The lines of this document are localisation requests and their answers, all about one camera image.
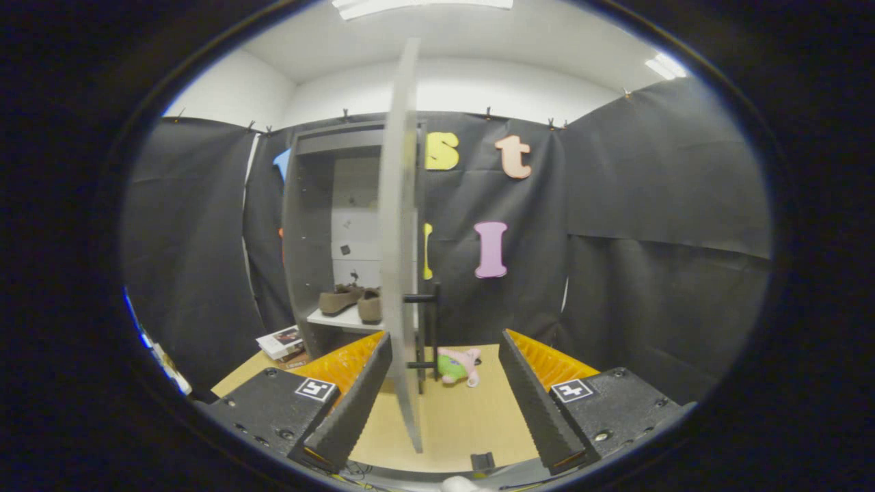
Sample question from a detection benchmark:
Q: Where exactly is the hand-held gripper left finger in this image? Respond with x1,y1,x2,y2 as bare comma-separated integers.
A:
198,331,395,472

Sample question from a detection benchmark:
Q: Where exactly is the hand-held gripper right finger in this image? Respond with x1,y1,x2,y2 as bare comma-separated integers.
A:
498,328,698,474

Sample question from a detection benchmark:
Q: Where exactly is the brown fuzzy shoe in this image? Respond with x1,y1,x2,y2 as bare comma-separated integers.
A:
319,284,365,316
357,287,383,325

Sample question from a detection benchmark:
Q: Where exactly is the grey shoe cabinet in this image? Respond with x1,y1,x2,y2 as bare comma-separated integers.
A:
282,120,428,359

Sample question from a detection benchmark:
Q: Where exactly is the pink and green plush toy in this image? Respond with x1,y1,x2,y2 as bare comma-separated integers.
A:
437,346,483,388

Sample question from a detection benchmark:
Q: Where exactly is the black backdrop cloth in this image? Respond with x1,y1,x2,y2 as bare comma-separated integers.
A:
122,79,773,404

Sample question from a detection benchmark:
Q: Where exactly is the small ceiling light panel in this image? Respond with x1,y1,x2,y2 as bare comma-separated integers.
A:
645,53,688,81

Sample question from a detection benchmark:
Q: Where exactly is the long ceiling light panel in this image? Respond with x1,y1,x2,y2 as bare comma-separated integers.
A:
333,0,515,20

